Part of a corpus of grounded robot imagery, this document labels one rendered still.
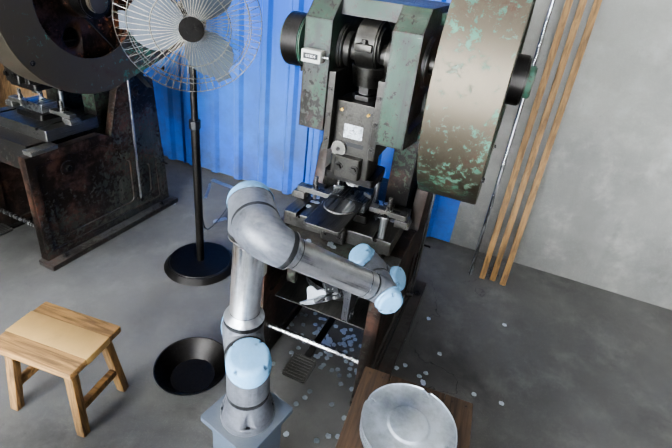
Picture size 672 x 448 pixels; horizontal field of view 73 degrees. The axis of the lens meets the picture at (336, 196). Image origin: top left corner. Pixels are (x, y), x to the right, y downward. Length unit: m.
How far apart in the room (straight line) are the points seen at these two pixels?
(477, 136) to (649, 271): 2.14
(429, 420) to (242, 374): 0.62
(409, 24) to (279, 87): 1.78
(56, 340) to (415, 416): 1.24
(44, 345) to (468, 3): 1.70
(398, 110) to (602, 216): 1.77
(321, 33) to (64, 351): 1.38
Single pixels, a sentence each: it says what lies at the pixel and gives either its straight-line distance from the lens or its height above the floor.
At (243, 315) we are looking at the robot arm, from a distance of 1.30.
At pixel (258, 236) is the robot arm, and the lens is 1.01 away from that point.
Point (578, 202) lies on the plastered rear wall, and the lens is 2.95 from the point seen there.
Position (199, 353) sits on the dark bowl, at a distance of 2.18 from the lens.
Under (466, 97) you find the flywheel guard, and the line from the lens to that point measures 1.17.
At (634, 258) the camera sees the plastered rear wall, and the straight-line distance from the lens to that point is 3.14.
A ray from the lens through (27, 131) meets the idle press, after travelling 2.77.
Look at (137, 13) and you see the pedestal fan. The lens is 2.08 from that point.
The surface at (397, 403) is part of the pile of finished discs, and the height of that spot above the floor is 0.40.
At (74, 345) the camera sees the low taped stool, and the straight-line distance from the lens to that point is 1.88.
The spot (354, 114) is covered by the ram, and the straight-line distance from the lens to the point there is 1.61.
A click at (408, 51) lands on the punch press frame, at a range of 1.47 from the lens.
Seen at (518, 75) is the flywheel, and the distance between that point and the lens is 1.49.
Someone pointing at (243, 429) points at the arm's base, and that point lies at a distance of 1.38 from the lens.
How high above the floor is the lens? 1.62
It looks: 28 degrees down
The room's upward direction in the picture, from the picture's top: 7 degrees clockwise
